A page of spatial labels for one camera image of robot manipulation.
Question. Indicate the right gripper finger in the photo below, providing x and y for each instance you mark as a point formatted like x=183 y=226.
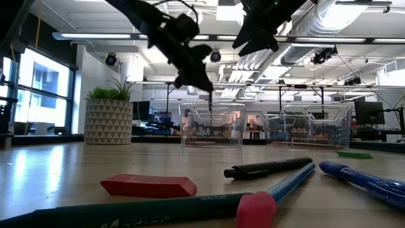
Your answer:
x=262 y=45
x=246 y=38

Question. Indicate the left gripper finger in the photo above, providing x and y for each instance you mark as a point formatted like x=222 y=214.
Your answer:
x=202 y=79
x=186 y=83

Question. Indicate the red eraser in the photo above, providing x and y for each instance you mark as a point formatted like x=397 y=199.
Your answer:
x=148 y=187

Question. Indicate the black pen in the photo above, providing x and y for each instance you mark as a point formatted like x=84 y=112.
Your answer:
x=269 y=168

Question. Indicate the dark green marker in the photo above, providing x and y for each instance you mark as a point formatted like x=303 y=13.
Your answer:
x=142 y=210

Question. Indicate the blue pencil with pink eraser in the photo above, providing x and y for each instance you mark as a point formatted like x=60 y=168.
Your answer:
x=294 y=182

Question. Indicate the green eraser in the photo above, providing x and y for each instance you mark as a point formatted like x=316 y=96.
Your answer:
x=354 y=155

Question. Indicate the bright blue pen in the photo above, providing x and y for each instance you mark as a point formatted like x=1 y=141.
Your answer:
x=348 y=175

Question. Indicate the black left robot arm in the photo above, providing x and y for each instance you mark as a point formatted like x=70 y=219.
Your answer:
x=133 y=12

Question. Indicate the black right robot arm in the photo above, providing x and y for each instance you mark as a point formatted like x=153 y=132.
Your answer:
x=284 y=4

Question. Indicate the black track spotlight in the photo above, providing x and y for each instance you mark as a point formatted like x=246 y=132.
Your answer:
x=215 y=56
x=110 y=59
x=352 y=81
x=322 y=55

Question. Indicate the black computer monitor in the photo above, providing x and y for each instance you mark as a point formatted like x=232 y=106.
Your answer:
x=369 y=112
x=141 y=111

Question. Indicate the clear plastic bin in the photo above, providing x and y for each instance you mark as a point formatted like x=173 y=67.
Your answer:
x=190 y=139
x=341 y=136

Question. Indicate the succulent in patterned white pot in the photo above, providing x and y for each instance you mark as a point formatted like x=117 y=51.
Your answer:
x=107 y=123

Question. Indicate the long linear ceiling light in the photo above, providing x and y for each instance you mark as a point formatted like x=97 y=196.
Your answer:
x=95 y=35

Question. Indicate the black workstation frame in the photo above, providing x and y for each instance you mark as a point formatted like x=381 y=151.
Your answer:
x=300 y=86
x=169 y=95

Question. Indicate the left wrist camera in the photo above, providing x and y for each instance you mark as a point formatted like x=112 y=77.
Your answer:
x=186 y=28

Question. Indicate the silver ventilation duct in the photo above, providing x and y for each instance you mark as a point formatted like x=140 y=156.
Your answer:
x=329 y=16

